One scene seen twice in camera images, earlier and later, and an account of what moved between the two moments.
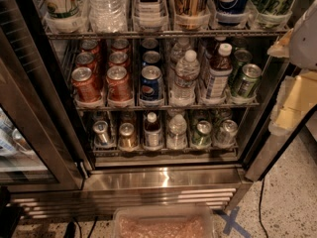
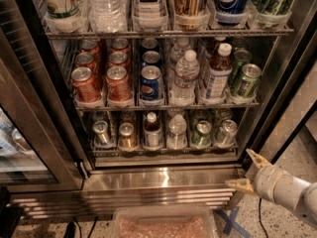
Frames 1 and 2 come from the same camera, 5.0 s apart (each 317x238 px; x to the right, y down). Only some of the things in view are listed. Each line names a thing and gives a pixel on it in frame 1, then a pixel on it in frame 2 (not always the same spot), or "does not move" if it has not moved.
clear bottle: (226, 136) does not move
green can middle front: (251, 75) does not move
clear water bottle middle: (187, 71) does not move
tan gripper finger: (281, 49) -> (275, 184)
